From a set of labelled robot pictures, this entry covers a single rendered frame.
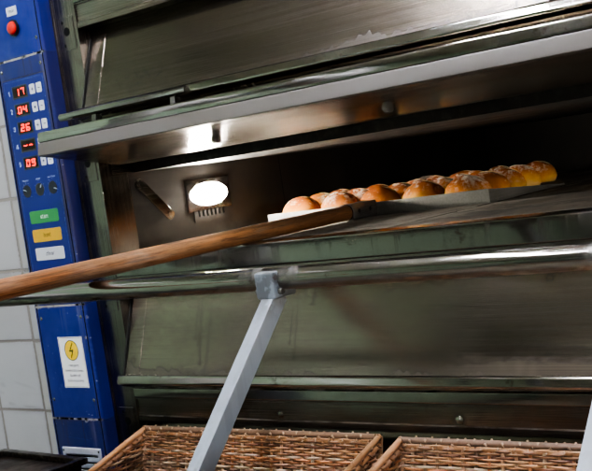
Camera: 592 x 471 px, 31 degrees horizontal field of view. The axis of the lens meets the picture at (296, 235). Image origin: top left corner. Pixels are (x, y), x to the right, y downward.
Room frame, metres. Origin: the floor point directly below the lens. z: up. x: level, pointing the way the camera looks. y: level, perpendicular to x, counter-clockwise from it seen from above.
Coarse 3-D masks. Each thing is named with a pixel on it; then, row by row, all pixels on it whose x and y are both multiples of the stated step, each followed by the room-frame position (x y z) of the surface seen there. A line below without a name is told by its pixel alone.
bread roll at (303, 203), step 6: (294, 198) 2.40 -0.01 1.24; (300, 198) 2.39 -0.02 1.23; (306, 198) 2.39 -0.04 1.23; (312, 198) 2.39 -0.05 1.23; (288, 204) 2.40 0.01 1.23; (294, 204) 2.39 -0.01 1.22; (300, 204) 2.38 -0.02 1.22; (306, 204) 2.37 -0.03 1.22; (312, 204) 2.37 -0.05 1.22; (318, 204) 2.38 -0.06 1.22; (288, 210) 2.39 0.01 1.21; (294, 210) 2.38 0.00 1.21; (300, 210) 2.37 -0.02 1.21
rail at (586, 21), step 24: (552, 24) 1.37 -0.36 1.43; (576, 24) 1.35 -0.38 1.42; (432, 48) 1.48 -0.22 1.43; (456, 48) 1.46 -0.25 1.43; (480, 48) 1.43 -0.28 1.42; (336, 72) 1.58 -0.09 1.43; (360, 72) 1.55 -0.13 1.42; (216, 96) 1.73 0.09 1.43; (240, 96) 1.70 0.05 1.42; (120, 120) 1.87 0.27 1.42; (144, 120) 1.83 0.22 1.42
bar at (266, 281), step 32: (416, 256) 1.27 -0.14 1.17; (448, 256) 1.23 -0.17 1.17; (480, 256) 1.20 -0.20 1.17; (512, 256) 1.18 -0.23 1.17; (544, 256) 1.15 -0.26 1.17; (576, 256) 1.13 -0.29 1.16; (64, 288) 1.65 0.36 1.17; (96, 288) 1.60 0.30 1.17; (128, 288) 1.56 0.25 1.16; (160, 288) 1.52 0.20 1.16; (192, 288) 1.48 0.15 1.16; (224, 288) 1.44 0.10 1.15; (256, 288) 1.40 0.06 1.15; (288, 288) 1.38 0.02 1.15; (256, 320) 1.37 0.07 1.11; (256, 352) 1.35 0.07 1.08; (224, 384) 1.32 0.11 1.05; (224, 416) 1.29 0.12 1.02
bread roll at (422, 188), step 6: (426, 180) 2.21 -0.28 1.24; (414, 186) 2.21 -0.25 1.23; (420, 186) 2.20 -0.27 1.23; (426, 186) 2.19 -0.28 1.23; (432, 186) 2.19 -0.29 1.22; (438, 186) 2.19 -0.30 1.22; (408, 192) 2.21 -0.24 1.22; (414, 192) 2.20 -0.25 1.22; (420, 192) 2.19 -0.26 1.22; (426, 192) 2.19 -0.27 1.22; (432, 192) 2.18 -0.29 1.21; (438, 192) 2.18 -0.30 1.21; (444, 192) 2.19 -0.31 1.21; (402, 198) 2.23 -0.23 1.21
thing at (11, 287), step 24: (312, 216) 2.06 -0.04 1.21; (336, 216) 2.12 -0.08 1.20; (192, 240) 1.80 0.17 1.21; (216, 240) 1.84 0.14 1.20; (240, 240) 1.89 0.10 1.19; (72, 264) 1.59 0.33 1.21; (96, 264) 1.62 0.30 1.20; (120, 264) 1.66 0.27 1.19; (144, 264) 1.70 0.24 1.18; (0, 288) 1.48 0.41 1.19; (24, 288) 1.51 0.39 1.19; (48, 288) 1.55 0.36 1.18
